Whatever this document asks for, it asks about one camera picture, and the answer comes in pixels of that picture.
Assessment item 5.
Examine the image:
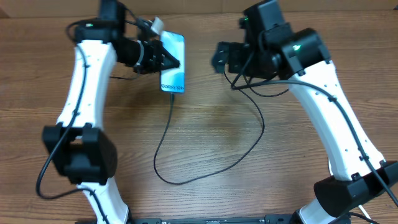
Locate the blue Samsung Galaxy smartphone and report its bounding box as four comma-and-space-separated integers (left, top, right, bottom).
160, 31, 185, 93

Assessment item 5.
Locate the black USB charging cable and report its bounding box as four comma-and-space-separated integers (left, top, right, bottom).
152, 70, 292, 186

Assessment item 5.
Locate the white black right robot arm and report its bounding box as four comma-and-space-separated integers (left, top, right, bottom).
211, 1, 397, 223

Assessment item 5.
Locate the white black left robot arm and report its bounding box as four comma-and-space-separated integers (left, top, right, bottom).
42, 1, 185, 223

